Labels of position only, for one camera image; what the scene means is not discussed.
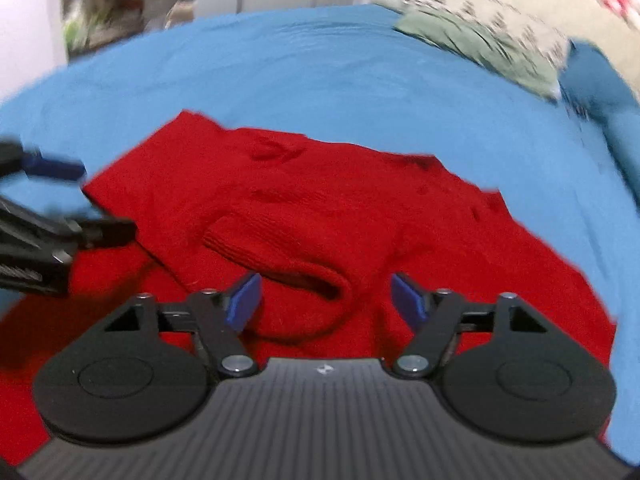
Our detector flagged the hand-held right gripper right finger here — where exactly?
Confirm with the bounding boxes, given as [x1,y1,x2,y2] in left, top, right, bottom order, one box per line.
[389,272,549,379]

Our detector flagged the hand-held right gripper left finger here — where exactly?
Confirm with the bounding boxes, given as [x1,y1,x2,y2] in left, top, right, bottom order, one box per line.
[101,272,263,379]

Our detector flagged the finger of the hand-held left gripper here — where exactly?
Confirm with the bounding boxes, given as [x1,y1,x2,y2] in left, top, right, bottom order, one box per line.
[0,137,87,182]
[0,194,139,267]

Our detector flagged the red knitted sweater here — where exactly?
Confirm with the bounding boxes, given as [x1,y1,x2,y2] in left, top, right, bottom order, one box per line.
[0,109,618,467]

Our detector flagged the grey shelf unit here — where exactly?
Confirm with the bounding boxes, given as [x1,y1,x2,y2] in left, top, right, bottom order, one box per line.
[48,0,197,61]

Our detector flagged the cardboard box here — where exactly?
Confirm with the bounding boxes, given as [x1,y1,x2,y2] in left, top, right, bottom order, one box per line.
[164,0,197,31]

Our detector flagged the blue bed sheet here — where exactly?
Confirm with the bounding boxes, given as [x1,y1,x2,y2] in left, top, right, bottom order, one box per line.
[0,4,640,467]

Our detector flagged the green cloth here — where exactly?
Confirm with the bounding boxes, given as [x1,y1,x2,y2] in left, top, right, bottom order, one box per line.
[395,9,560,97]

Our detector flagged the blue pillow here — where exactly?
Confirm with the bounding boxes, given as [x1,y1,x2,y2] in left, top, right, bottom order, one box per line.
[559,40,640,197]

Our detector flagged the white patterned pillow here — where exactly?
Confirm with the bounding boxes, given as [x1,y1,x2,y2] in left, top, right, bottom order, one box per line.
[369,0,572,92]

